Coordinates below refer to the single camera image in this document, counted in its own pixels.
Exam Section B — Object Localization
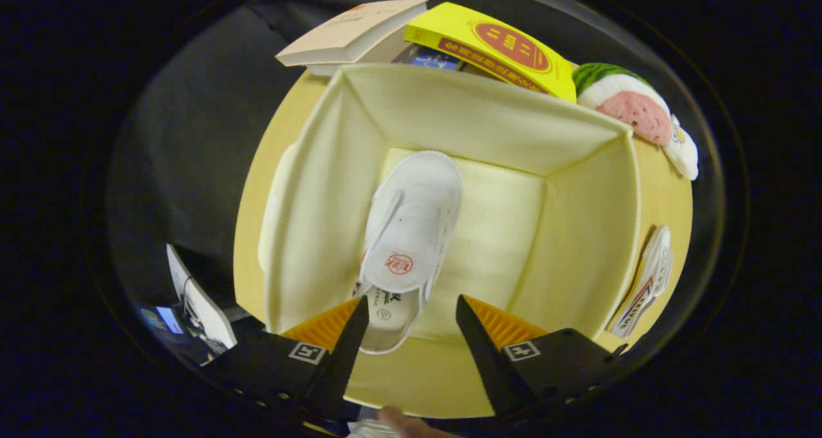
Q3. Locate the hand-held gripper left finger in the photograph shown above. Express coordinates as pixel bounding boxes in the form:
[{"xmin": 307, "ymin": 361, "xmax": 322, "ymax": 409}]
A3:
[{"xmin": 205, "ymin": 295, "xmax": 371, "ymax": 423}]

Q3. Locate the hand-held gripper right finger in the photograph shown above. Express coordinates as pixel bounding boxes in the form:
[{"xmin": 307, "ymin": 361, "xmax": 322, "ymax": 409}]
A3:
[{"xmin": 456, "ymin": 295, "xmax": 630, "ymax": 419}]

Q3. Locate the white canvas shoe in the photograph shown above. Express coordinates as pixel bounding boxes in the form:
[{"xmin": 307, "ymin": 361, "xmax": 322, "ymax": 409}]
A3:
[
  {"xmin": 607, "ymin": 225, "xmax": 673, "ymax": 340},
  {"xmin": 352, "ymin": 150, "xmax": 464, "ymax": 355}
]

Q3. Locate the cream fabric storage box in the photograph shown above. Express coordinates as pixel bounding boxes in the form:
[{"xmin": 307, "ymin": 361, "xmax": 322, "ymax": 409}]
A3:
[{"xmin": 257, "ymin": 62, "xmax": 643, "ymax": 419}]

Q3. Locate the white board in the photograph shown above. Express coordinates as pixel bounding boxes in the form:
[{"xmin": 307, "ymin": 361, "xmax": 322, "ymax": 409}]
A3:
[{"xmin": 166, "ymin": 243, "xmax": 238, "ymax": 362}]

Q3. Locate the small white plush toy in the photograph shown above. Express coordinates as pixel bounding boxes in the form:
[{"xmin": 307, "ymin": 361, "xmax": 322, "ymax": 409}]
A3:
[{"xmin": 661, "ymin": 114, "xmax": 699, "ymax": 182}]

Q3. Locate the watermelon slice plush toy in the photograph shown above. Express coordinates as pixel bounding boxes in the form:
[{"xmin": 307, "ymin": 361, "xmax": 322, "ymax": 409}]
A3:
[{"xmin": 572, "ymin": 62, "xmax": 674, "ymax": 148}]

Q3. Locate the blue cover book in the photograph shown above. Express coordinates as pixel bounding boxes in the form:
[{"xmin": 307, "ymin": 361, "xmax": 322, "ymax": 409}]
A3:
[{"xmin": 392, "ymin": 43, "xmax": 466, "ymax": 73}]

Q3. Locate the yellow book with red circle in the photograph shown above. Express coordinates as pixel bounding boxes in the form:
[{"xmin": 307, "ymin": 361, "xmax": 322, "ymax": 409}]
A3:
[{"xmin": 403, "ymin": 1, "xmax": 577, "ymax": 103}]

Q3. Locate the beige paperback book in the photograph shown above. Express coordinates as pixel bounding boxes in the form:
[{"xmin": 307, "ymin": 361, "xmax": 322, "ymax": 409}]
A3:
[{"xmin": 275, "ymin": 0, "xmax": 429, "ymax": 67}]

